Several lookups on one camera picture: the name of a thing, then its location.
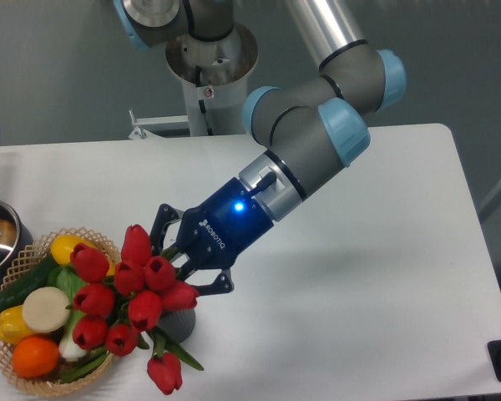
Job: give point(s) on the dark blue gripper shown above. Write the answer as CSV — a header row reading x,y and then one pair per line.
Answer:
x,y
213,234

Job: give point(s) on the red tulip bouquet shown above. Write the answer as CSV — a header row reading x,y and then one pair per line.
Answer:
x,y
121,311

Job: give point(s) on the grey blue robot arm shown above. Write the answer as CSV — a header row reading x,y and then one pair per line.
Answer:
x,y
309,133

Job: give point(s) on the dark grey ribbed vase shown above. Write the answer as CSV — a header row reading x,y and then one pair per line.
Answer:
x,y
179,324

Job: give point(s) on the green bok choy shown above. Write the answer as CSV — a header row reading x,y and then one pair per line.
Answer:
x,y
70,283

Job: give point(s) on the yellow squash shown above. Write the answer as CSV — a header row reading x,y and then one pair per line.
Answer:
x,y
88,260

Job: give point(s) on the beige round bun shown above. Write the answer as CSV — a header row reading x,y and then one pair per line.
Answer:
x,y
46,309

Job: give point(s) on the green bean pods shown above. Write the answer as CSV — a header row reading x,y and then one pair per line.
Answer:
x,y
86,367

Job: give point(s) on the woven wicker basket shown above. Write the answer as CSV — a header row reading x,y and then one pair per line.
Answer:
x,y
27,259

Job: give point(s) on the dark green cucumber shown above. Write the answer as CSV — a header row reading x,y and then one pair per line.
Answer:
x,y
17,292

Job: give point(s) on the orange fruit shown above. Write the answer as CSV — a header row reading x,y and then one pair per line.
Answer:
x,y
35,356

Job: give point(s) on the yellow bell pepper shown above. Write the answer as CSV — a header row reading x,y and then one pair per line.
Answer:
x,y
13,328

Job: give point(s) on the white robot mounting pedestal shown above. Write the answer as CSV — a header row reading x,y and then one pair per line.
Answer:
x,y
213,76

